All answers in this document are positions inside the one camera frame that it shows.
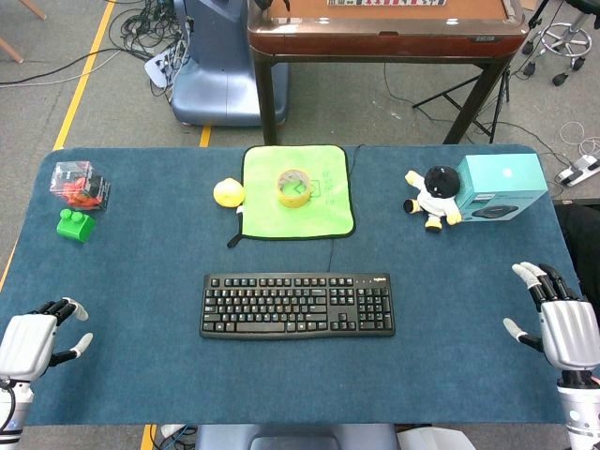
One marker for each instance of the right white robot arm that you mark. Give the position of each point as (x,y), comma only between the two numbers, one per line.
(581,412)

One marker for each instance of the black-headed plush doll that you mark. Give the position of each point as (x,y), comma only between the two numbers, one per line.
(436,194)

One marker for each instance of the blue-grey robot chassis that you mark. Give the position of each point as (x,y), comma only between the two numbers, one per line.
(295,437)

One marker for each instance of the white power strip with plugs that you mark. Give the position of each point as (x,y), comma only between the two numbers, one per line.
(161,65)

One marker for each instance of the brown mahjong table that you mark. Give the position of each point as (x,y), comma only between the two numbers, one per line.
(384,33)

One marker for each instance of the green plastic block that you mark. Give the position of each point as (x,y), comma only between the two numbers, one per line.
(75,226)

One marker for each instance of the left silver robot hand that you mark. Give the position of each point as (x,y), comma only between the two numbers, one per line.
(25,344)

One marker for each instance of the teal product box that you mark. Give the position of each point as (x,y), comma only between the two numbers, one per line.
(504,180)

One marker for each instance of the clear box with red toy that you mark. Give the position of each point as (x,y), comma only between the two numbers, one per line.
(79,184)

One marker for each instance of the blue felt table mat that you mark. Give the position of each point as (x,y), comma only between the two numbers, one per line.
(281,375)

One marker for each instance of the wooden furniture leg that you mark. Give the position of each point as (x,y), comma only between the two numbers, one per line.
(21,23)

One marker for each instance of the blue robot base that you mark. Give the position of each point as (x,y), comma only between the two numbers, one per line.
(225,70)

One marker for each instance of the green microfiber cloth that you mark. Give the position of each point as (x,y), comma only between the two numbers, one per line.
(323,213)

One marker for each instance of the yellow lemon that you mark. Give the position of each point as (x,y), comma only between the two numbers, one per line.
(228,192)

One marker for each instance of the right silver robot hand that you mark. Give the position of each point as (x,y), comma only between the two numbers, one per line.
(569,335)

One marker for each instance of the row of mahjong tiles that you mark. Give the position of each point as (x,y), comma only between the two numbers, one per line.
(386,2)

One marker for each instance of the black logitech keyboard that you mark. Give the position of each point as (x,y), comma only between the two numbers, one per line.
(297,306)

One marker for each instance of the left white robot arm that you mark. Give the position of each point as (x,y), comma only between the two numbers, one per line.
(11,408)

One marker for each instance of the chrome swivel stool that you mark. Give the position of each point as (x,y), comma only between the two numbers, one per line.
(560,40)

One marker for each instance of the yellow tape roll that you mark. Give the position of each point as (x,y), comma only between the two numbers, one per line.
(293,187)

